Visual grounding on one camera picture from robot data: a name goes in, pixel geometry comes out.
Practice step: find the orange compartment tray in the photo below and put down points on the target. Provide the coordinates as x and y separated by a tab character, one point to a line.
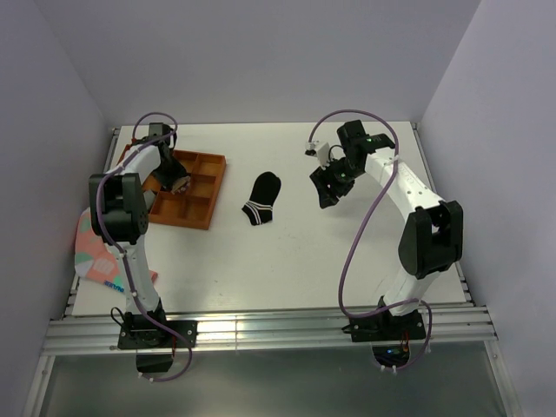
191	209

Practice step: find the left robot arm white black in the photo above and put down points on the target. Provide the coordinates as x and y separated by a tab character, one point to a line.
120	216

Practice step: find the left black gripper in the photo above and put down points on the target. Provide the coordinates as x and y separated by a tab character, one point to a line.
178	172

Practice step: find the grey rolled sock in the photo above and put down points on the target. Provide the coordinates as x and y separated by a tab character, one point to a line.
149	197

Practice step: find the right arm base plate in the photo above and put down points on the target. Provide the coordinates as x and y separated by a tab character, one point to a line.
385	327

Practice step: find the tan maroon purple striped sock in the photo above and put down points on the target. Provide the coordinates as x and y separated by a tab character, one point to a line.
180	185

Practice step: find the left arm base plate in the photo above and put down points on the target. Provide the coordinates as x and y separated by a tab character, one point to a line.
156	347

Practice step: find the aluminium front rail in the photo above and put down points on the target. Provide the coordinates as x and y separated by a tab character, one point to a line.
279	329

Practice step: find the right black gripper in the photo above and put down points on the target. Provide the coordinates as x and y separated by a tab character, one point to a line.
321	178

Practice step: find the black sock white stripes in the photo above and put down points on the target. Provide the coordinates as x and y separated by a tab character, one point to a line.
259	207

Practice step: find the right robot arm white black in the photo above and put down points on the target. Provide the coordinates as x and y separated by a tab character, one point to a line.
432	238

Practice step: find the pink patterned sock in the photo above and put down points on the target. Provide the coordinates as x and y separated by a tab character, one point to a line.
92	260

